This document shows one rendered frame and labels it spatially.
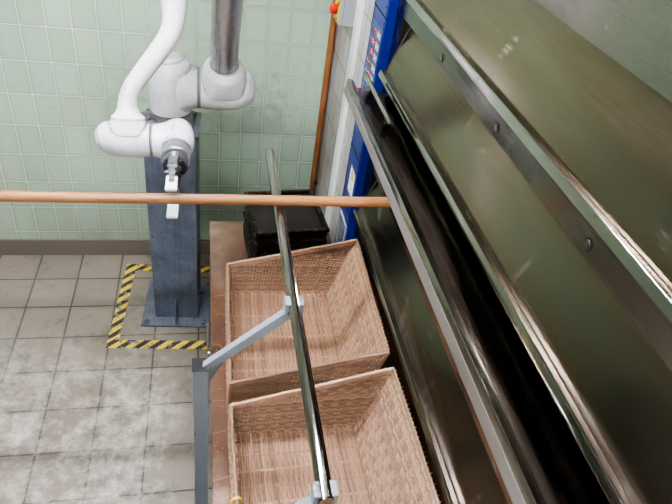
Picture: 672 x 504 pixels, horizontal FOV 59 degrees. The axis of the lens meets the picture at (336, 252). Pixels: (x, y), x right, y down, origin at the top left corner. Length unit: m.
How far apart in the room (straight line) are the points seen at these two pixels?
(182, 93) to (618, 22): 1.70
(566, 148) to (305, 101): 2.04
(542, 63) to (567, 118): 0.15
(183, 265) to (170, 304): 0.26
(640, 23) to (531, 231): 0.39
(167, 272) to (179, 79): 0.92
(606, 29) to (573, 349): 0.48
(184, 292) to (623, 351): 2.25
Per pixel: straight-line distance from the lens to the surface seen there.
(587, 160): 0.97
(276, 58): 2.82
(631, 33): 0.95
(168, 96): 2.36
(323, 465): 1.15
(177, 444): 2.58
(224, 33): 2.15
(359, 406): 1.86
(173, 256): 2.76
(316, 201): 1.71
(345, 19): 2.43
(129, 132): 1.94
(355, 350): 2.00
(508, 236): 1.18
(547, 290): 1.07
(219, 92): 2.33
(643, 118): 0.93
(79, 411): 2.73
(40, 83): 2.96
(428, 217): 1.36
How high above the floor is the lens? 2.15
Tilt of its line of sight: 38 degrees down
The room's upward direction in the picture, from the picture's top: 10 degrees clockwise
